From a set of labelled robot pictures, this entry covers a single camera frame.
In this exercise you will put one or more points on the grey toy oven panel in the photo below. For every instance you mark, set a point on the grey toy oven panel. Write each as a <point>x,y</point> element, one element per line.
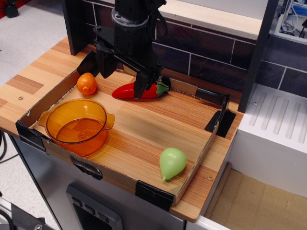
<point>91,214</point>

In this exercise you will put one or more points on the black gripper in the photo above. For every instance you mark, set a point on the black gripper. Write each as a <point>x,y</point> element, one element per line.
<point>131,46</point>

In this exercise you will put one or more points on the cardboard fence with black tape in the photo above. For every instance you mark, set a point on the cardboard fence with black tape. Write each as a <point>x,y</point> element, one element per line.
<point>142,130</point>

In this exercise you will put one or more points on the dark grey vertical post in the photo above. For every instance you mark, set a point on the dark grey vertical post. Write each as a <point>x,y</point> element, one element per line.
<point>257,54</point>

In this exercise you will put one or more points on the transparent orange plastic pot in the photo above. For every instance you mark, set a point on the transparent orange plastic pot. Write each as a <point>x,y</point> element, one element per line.
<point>80,125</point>

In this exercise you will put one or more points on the red toy chili pepper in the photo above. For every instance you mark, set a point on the red toy chili pepper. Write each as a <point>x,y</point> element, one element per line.
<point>127,91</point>

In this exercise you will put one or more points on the orange toy carrot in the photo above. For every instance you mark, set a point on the orange toy carrot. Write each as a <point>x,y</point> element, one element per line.
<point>86,84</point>

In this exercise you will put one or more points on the white toy sink drainboard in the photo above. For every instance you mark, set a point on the white toy sink drainboard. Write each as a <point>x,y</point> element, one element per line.
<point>271,141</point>

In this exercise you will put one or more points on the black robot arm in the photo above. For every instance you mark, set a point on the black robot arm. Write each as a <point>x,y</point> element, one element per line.
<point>136,13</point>

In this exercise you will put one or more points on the green toy pear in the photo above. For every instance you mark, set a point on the green toy pear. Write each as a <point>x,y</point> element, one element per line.
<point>172,162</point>

